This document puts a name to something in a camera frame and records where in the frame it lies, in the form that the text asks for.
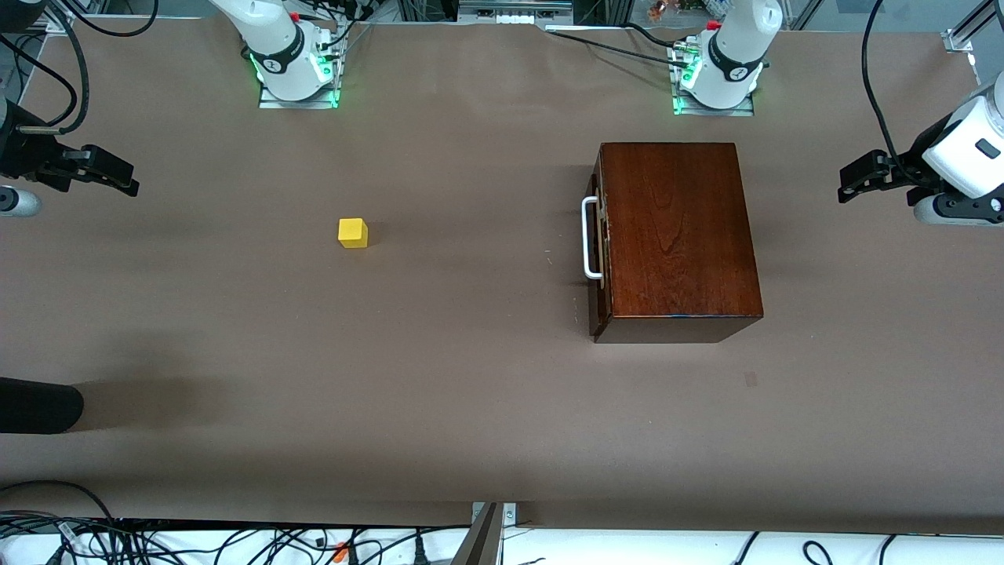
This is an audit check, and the light wood drawer white handle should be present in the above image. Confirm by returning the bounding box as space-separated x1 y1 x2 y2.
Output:
581 174 613 311

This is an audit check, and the dark wooden drawer cabinet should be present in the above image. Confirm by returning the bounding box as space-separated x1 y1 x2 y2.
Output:
590 141 764 344

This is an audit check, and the black cylinder object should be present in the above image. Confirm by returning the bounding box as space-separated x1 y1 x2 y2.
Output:
0 377 85 435

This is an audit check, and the large table cover sheet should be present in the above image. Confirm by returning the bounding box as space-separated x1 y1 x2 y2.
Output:
0 16 1004 536

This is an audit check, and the grey slanted metal bar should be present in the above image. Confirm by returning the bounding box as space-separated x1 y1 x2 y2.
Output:
451 502 504 565

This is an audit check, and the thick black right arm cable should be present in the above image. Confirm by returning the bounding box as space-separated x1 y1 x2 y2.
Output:
43 0 89 134

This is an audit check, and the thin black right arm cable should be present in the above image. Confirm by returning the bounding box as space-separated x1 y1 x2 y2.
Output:
0 35 78 126

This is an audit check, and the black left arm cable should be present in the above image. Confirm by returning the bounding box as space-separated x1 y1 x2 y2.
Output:
861 0 942 189

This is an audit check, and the black hanging cable loop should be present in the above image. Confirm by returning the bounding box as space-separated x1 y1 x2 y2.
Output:
69 0 159 38

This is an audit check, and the aluminium frame post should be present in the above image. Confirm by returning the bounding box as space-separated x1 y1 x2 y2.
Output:
944 0 1004 56

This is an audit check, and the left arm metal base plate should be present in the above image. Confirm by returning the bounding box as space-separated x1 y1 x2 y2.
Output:
671 39 756 117

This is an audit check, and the short black table cable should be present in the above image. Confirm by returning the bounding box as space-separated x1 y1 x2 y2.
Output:
624 22 695 49

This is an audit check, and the long black table cable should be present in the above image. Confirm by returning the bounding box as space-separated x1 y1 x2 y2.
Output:
545 27 691 70

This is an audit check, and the black looped cable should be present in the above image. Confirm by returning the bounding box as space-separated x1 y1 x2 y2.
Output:
0 480 118 525

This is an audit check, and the small metal bracket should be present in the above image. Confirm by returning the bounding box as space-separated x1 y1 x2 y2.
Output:
471 502 518 528

